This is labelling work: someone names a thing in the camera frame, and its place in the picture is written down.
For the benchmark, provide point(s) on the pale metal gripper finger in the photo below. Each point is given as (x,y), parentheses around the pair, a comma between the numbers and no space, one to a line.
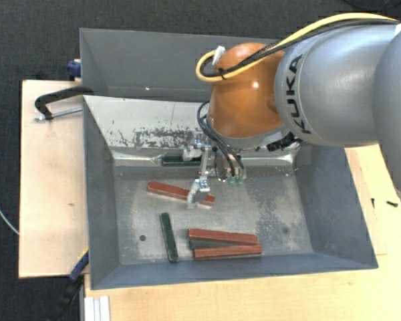
(205,186)
(193,196)

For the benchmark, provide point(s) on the black cylinder on white bracket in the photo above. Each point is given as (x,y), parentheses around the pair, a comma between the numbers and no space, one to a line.
(282,143)

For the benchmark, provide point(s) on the red-brown flat block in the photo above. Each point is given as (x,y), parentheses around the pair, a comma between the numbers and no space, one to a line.
(220,236)
(167,190)
(227,252)

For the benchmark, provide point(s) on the pale wood flat board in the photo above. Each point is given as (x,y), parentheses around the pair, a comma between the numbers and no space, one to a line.
(50,186)

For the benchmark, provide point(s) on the grey metal bin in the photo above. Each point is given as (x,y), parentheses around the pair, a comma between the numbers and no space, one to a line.
(220,212)

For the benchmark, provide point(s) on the dark green flat block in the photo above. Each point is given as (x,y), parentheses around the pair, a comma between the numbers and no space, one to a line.
(204,244)
(173,160)
(169,237)

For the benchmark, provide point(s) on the small black screw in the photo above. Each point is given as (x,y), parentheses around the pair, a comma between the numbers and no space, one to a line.
(393,204)

